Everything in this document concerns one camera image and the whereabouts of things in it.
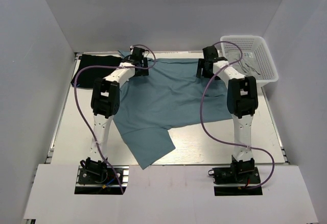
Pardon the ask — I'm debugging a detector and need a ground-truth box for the teal blue t shirt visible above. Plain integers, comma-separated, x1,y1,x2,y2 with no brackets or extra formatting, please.
113,58,231,169

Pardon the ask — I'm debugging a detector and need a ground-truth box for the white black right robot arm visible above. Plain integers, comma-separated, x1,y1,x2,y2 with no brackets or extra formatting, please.
196,57,259,174

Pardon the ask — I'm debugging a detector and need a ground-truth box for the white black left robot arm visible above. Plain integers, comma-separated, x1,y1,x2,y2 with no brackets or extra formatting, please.
89,55,150,163

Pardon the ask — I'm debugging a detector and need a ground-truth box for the grey t shirt in basket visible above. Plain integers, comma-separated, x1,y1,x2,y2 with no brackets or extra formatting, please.
226,51,261,78

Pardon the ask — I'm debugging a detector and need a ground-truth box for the white plastic basket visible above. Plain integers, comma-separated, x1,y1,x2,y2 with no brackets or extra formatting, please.
220,35,278,87

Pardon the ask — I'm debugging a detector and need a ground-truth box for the folded black t shirt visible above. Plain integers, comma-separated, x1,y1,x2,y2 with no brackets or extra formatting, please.
76,54,122,89

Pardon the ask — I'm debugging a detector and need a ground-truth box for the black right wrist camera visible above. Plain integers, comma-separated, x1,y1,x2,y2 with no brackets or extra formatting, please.
202,45,219,63

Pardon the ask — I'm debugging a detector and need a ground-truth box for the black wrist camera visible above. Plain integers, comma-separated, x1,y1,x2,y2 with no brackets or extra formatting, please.
128,46,147,63
202,45,219,63

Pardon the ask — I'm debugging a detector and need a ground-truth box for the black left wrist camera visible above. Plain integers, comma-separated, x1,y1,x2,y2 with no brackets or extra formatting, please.
128,46,147,63

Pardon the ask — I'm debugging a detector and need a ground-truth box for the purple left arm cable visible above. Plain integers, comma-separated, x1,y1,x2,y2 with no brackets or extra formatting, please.
73,44,156,194

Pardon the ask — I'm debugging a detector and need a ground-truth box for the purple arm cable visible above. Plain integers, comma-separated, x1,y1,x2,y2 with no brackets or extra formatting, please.
73,44,156,194
199,41,275,190

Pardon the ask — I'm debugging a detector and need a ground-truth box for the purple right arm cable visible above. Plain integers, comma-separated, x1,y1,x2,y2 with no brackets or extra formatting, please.
199,41,275,190

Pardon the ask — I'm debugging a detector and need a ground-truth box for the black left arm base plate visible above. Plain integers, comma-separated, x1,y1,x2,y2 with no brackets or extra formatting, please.
74,166,129,195

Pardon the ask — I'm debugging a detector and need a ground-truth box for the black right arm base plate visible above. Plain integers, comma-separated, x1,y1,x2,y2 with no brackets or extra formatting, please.
208,167,263,196

